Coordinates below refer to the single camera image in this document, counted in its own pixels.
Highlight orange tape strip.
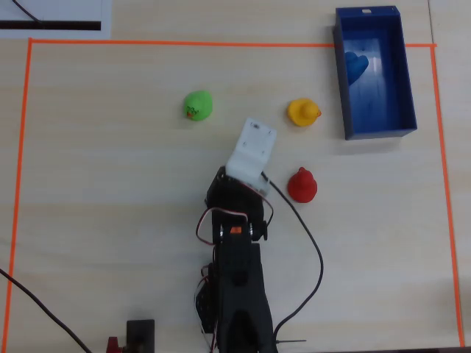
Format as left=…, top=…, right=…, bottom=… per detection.
left=28, top=38, right=438, bottom=49
left=4, top=38, right=34, bottom=345
left=429, top=43, right=465, bottom=349

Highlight white paper with black bar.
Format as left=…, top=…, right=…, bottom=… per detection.
left=0, top=0, right=112, bottom=40

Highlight red white servo wires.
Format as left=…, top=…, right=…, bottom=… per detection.
left=194, top=207, right=275, bottom=248

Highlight blue rubber duck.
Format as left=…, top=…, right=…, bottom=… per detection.
left=344, top=51, right=369, bottom=88

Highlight blue open box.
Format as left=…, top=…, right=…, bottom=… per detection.
left=333, top=5, right=418, bottom=141

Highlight black camera cable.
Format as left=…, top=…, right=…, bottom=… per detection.
left=267, top=179, right=325, bottom=346

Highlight green rubber duck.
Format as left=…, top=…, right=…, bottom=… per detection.
left=183, top=90, right=214, bottom=123

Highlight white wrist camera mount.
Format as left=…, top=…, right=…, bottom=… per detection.
left=224, top=117, right=277, bottom=199

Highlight thin black cable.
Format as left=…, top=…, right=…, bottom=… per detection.
left=12, top=0, right=45, bottom=26

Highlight red rubber duck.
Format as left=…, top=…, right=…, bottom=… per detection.
left=287, top=166, right=318, bottom=204

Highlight black cable across table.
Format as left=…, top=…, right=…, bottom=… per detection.
left=0, top=268, right=93, bottom=353

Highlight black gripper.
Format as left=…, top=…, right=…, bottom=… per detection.
left=204, top=165, right=274, bottom=226

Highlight yellow rubber duck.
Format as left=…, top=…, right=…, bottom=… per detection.
left=286, top=97, right=323, bottom=128

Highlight black clamp stand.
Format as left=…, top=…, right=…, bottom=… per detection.
left=126, top=318, right=156, bottom=353

